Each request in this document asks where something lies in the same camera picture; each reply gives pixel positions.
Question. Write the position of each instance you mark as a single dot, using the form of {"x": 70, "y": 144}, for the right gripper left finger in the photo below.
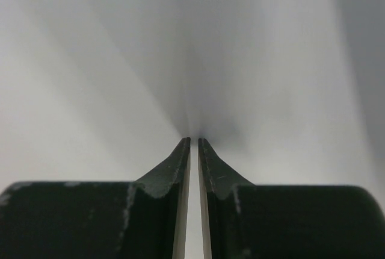
{"x": 145, "y": 218}

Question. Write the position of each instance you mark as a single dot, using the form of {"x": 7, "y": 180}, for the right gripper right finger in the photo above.
{"x": 244, "y": 220}

